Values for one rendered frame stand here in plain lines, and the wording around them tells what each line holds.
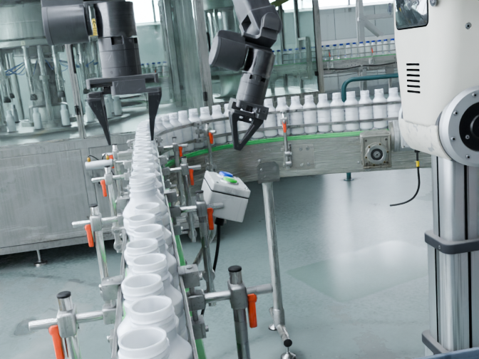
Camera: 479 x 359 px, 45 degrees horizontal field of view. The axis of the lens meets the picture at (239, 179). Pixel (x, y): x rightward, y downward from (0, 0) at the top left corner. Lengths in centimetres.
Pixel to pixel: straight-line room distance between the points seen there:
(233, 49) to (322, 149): 146
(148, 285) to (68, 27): 42
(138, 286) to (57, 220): 379
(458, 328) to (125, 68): 90
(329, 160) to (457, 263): 134
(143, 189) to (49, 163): 341
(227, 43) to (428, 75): 39
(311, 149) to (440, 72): 144
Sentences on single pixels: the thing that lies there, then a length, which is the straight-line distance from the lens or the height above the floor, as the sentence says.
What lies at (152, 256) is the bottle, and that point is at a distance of 63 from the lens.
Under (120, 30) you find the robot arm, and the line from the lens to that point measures 86.
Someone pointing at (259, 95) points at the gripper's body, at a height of 128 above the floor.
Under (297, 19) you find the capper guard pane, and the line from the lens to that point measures 632.
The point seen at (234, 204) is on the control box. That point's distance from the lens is 117.
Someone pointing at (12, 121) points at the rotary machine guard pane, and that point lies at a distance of 431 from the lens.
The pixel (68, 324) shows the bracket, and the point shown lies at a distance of 72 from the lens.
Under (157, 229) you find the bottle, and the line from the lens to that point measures 72.
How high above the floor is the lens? 136
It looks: 12 degrees down
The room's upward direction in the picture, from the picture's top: 6 degrees counter-clockwise
